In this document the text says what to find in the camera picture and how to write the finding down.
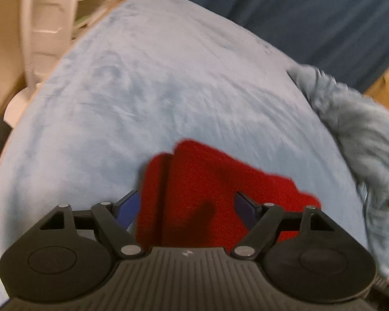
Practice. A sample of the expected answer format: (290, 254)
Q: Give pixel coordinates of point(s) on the light blue fleece blanket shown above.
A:
(149, 87)

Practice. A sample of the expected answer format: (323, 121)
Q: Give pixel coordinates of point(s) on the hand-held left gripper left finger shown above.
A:
(129, 208)

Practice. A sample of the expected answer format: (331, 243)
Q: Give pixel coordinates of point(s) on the grey-blue crumpled garment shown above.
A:
(369, 142)

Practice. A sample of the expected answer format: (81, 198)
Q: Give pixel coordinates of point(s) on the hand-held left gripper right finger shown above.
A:
(246, 208)

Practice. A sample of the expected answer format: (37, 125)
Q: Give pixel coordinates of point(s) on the red knit garment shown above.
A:
(197, 181)

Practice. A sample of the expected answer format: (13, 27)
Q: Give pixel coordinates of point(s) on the dark blue curtain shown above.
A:
(311, 13)

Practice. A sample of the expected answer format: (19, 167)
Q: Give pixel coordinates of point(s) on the white shelf unit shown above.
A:
(90, 3)

